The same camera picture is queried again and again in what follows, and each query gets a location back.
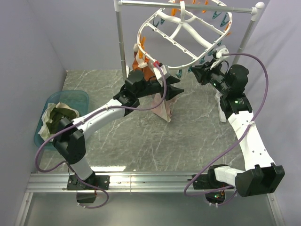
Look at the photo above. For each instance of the pile of clothes in basket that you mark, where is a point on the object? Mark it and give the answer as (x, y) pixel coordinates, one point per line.
(51, 117)

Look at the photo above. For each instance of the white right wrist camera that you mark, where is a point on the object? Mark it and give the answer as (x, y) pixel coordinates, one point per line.
(219, 55)

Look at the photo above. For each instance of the white rack foot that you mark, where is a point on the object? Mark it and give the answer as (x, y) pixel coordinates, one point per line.
(127, 71)
(222, 116)

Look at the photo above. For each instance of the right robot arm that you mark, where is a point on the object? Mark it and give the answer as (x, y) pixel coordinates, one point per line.
(261, 175)

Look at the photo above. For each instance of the aluminium rail front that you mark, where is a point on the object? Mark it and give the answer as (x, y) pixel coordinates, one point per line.
(120, 182)

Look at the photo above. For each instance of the silver clothes rack frame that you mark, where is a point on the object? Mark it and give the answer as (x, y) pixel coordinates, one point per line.
(255, 13)

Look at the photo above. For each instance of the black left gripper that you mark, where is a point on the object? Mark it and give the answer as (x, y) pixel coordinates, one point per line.
(172, 92)

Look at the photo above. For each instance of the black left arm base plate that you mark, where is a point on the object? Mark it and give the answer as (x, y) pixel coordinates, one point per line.
(100, 181)

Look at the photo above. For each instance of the white rack foot left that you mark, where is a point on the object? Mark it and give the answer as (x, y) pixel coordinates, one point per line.
(127, 71)

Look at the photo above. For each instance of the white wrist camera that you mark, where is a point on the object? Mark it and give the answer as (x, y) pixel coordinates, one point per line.
(161, 72)
(219, 55)

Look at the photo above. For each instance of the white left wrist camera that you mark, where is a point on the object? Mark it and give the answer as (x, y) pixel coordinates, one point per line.
(161, 72)

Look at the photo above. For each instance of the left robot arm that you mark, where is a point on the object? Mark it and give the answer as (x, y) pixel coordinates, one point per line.
(71, 141)

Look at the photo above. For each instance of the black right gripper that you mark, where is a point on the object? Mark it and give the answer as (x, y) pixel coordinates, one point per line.
(202, 72)

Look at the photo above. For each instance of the teal plastic basket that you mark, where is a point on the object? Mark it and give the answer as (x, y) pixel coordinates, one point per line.
(70, 104)

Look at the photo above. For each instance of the orange underwear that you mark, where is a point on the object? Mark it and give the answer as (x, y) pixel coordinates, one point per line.
(142, 63)

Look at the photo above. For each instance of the white rack foot right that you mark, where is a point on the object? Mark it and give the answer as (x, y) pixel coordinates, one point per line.
(222, 116)

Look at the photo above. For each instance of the pink underwear white waistband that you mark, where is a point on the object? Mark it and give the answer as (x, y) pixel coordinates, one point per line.
(164, 109)

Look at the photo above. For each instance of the white oval clip hanger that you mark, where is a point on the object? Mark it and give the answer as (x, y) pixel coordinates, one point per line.
(183, 37)

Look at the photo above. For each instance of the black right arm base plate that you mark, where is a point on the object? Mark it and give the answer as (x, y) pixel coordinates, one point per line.
(202, 183)

